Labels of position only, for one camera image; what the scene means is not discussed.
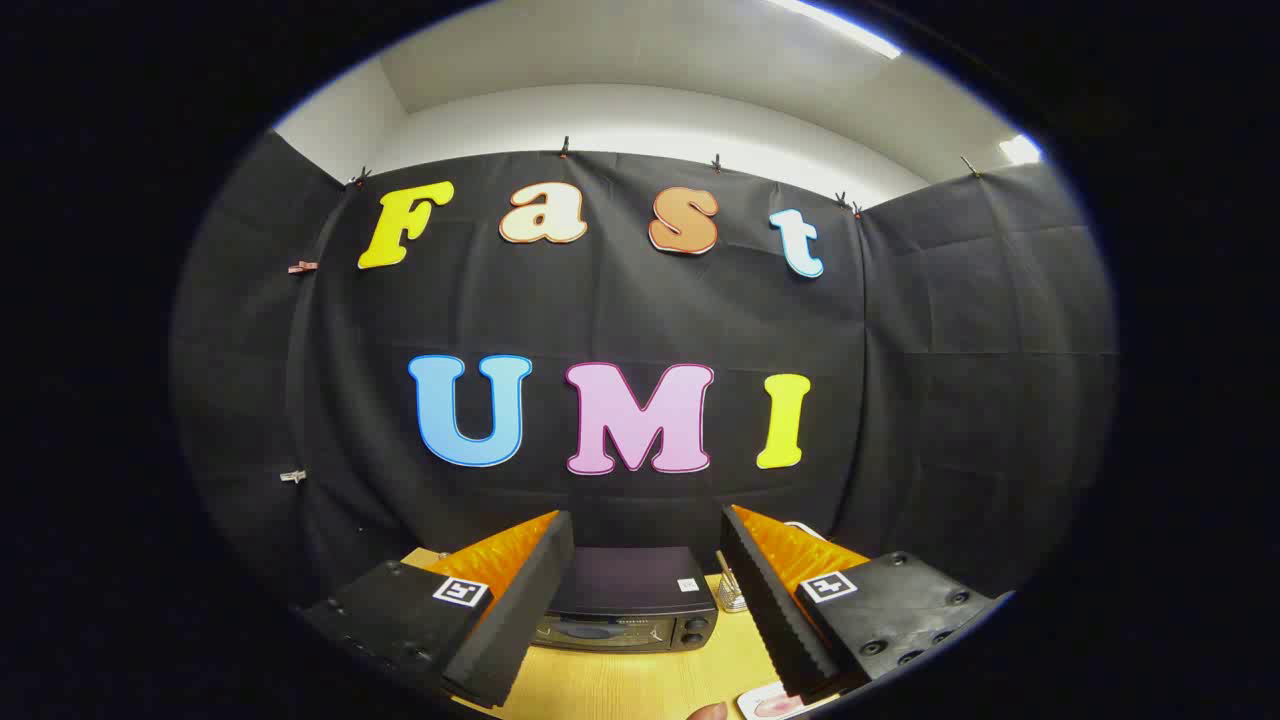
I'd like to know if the black toaster oven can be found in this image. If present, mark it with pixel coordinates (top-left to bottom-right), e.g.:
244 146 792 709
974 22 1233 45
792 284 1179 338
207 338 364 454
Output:
533 546 719 655

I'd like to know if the white square plate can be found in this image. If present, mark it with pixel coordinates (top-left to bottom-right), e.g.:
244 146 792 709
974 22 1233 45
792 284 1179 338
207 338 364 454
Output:
737 683 831 720

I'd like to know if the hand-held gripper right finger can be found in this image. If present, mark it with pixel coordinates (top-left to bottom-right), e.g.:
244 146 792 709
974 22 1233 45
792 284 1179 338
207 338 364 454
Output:
720 504 1013 703

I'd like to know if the row of black clips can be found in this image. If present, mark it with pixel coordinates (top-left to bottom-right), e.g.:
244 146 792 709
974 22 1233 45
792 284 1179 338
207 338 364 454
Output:
347 136 983 217

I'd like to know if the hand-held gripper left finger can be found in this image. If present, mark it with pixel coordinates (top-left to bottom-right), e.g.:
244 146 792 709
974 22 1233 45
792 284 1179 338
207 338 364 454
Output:
298 510 577 709

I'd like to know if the long ceiling light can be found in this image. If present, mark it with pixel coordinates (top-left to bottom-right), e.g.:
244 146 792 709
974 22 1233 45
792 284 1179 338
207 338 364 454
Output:
770 0 903 59

